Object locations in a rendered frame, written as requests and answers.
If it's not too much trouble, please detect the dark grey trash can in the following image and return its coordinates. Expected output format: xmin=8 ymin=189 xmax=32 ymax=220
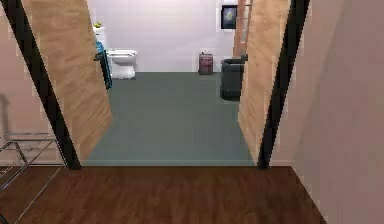
xmin=220 ymin=57 xmax=246 ymax=102

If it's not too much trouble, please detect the small maroon bin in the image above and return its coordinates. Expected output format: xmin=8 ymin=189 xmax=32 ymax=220
xmin=198 ymin=52 xmax=214 ymax=76

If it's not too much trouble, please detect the white toilet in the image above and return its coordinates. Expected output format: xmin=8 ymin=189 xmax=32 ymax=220
xmin=92 ymin=26 xmax=139 ymax=80

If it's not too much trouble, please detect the wooden ladder shelf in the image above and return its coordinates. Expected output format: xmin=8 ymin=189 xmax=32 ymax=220
xmin=232 ymin=0 xmax=253 ymax=58

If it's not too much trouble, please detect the teal hanging towel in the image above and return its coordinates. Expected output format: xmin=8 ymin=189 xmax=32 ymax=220
xmin=95 ymin=40 xmax=113 ymax=91

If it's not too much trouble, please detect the black framed picture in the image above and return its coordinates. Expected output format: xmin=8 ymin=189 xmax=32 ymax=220
xmin=220 ymin=4 xmax=239 ymax=31

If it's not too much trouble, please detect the light wooden room door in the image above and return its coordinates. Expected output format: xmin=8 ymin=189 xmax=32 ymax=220
xmin=21 ymin=0 xmax=114 ymax=163

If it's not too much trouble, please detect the grey metal wire rack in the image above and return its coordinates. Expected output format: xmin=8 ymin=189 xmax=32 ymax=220
xmin=0 ymin=94 xmax=64 ymax=224

